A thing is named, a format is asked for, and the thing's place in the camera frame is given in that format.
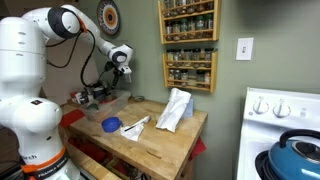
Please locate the white paper napkin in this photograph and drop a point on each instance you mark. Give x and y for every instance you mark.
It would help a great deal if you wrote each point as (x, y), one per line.
(133, 134)

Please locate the decorative patterned wall plate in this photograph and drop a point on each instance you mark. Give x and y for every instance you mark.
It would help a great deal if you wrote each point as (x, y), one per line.
(108, 16)

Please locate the black stove burner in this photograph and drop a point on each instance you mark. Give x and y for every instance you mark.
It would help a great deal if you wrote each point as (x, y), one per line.
(261, 166)

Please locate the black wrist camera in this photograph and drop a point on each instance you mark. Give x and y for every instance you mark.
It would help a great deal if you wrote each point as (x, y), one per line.
(109, 65)

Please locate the white stove knob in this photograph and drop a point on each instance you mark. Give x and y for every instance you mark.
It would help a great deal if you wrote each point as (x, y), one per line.
(281, 109)
(260, 106)

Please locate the white electric stove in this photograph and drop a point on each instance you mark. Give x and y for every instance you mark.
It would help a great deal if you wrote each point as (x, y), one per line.
(260, 140)

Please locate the pale blue packet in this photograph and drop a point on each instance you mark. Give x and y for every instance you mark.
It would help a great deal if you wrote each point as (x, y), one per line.
(189, 108)

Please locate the red lid spice jar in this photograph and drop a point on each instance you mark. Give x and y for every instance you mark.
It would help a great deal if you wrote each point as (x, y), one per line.
(72, 95)

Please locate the wooden wall spice rack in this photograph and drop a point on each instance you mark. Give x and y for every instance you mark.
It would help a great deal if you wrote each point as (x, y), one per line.
(213, 71)
(216, 20)

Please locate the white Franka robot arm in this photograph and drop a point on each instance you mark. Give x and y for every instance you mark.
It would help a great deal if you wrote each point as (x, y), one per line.
(23, 100)

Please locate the red silicone mat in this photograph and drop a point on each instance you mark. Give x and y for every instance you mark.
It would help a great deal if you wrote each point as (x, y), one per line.
(71, 117)

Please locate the red cloth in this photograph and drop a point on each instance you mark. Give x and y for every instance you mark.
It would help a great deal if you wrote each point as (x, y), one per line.
(198, 148)

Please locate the white light switch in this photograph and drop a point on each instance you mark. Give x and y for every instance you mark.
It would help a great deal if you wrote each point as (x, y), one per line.
(244, 48)

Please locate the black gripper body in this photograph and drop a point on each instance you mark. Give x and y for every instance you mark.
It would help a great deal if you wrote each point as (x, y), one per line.
(111, 81)

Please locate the teal plastic lid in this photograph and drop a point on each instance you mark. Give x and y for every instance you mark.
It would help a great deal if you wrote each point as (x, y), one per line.
(92, 107)

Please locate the small round jar lid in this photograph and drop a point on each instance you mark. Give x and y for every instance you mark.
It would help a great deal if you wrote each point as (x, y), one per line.
(139, 98)

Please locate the large clear plastic container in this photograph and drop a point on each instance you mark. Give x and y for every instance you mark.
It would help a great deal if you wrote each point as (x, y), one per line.
(115, 107)

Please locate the wooden bench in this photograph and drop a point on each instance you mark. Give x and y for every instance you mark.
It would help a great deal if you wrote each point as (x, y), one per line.
(93, 170)

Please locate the white printed spice shaker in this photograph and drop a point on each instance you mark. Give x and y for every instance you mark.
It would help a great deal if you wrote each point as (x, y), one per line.
(80, 98)

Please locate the wooden spice tray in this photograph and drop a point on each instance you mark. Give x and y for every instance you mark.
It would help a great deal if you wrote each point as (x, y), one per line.
(71, 104)

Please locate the blue plastic cup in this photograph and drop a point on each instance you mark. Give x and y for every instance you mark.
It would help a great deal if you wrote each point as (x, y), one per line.
(111, 124)

